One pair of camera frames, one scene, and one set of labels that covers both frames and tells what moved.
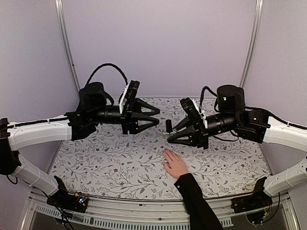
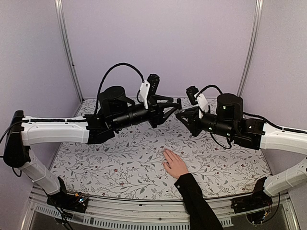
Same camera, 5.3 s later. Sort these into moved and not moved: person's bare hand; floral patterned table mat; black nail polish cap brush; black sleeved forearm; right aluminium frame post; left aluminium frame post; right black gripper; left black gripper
Moved: black nail polish cap brush; left black gripper; right black gripper
Not moved: floral patterned table mat; right aluminium frame post; person's bare hand; black sleeved forearm; left aluminium frame post
